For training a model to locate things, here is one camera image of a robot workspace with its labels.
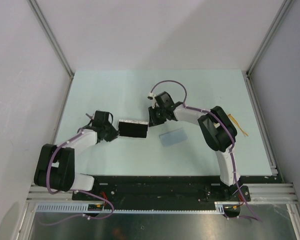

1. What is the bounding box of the right aluminium corner post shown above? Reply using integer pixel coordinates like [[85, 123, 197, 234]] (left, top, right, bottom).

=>
[[245, 0, 295, 77]]

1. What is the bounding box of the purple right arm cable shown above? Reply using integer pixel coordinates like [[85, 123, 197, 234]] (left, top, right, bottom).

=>
[[149, 79, 263, 222]]

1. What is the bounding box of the aluminium corner post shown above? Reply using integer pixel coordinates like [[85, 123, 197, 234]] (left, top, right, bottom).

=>
[[245, 0, 295, 77], [26, 0, 75, 80]]

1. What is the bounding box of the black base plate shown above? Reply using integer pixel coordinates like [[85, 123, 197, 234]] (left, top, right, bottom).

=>
[[41, 174, 282, 204]]

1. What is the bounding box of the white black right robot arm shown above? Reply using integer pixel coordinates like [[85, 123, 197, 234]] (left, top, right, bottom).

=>
[[148, 91, 240, 201]]

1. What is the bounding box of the left aluminium corner post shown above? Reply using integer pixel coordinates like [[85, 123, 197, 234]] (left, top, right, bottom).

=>
[[26, 0, 75, 80]]

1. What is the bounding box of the aluminium front frame rail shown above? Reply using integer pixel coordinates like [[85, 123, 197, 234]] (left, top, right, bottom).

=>
[[26, 182, 300, 204]]

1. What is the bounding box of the grey slotted cable duct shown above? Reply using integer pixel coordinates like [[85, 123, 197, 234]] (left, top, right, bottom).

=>
[[36, 202, 224, 215]]

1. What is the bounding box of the right aluminium side rail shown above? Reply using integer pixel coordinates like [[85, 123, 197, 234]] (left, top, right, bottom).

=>
[[242, 71, 279, 176]]

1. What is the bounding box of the white geometric glasses case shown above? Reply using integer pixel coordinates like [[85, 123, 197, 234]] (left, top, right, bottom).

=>
[[118, 119, 149, 139]]

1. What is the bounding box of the blue cleaning cloth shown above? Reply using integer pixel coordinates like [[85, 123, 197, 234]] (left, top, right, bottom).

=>
[[159, 128, 188, 147]]

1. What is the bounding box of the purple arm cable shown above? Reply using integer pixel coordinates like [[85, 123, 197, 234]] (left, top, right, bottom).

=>
[[149, 79, 263, 222], [37, 128, 115, 226]]

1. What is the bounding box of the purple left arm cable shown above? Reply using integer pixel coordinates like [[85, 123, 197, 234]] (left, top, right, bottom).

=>
[[37, 128, 115, 226]]

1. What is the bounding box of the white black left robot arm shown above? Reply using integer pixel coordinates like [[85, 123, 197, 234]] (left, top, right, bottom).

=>
[[33, 110, 119, 200]]

